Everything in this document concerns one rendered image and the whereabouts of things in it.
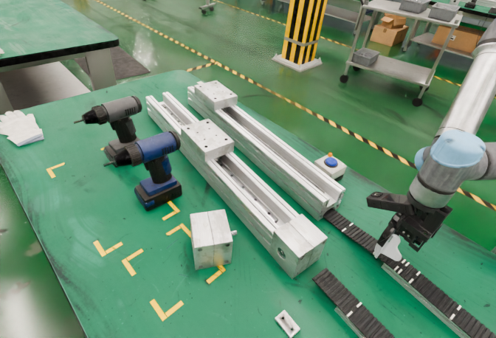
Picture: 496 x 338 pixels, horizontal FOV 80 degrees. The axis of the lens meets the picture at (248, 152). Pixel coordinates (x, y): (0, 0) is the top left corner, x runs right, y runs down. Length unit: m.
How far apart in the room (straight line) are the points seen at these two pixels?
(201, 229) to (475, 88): 0.74
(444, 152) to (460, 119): 0.22
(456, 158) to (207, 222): 0.54
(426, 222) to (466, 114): 0.28
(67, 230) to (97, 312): 0.26
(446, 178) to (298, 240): 0.34
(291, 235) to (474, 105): 0.53
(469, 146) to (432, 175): 0.08
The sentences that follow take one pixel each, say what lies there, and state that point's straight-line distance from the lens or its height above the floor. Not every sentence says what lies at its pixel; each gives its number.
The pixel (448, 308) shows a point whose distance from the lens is 0.89.
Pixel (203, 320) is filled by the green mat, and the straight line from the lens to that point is 0.75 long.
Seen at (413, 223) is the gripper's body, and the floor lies 0.97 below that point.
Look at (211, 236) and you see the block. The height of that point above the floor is 0.87.
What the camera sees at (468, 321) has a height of 0.81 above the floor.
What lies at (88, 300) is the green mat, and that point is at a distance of 0.82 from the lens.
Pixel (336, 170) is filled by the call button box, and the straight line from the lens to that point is 1.03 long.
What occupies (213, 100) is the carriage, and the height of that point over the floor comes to 0.90.
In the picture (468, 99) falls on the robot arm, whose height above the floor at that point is 1.18.
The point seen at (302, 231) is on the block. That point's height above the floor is 0.87.
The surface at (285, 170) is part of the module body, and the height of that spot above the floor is 0.86.
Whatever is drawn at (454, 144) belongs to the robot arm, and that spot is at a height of 1.18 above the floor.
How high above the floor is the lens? 1.47
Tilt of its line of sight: 38 degrees down
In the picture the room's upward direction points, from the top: 6 degrees clockwise
